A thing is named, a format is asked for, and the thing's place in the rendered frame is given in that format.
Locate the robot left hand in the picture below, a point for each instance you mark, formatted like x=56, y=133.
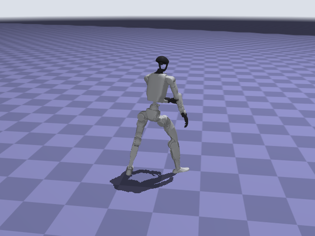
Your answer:
x=172, y=100

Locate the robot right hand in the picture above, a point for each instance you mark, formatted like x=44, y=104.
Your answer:
x=186, y=118

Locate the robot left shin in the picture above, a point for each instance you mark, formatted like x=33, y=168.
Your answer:
x=133, y=153

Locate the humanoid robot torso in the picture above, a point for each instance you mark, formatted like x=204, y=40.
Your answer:
x=156, y=92

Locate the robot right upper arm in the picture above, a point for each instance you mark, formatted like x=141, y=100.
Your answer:
x=172, y=82

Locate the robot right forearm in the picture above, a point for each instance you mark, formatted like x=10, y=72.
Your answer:
x=180, y=104

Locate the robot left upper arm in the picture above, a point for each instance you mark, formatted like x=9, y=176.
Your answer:
x=146, y=78

